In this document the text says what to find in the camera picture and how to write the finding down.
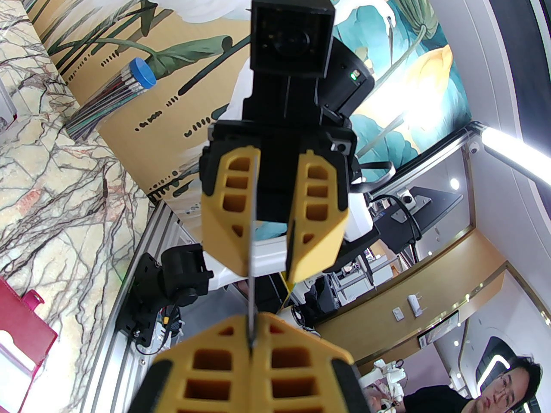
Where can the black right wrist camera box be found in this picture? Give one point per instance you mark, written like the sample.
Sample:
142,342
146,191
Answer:
292,37

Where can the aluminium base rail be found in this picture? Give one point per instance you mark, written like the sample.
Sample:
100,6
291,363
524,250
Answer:
107,359

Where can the clear tube with blue lid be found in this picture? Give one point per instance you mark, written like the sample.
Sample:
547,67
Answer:
142,71

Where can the ceiling light tube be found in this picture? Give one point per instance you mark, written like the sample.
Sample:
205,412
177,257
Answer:
516,149

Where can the small white background robot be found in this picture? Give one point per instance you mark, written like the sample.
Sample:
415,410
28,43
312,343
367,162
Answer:
389,372

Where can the red leather card holder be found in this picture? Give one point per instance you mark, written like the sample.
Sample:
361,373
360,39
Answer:
26,321

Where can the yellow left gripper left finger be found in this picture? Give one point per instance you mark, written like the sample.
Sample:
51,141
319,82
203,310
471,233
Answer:
215,385

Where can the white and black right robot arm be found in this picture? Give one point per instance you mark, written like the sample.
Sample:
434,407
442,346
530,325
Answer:
269,258

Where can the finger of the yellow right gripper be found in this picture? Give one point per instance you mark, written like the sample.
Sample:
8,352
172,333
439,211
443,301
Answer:
215,230
331,230

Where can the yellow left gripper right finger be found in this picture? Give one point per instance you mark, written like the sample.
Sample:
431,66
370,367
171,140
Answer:
301,385

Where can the person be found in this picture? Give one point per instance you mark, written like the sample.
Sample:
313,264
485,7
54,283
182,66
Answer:
508,389

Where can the clear plastic card box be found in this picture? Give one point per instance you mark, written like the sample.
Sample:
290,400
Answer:
6,110

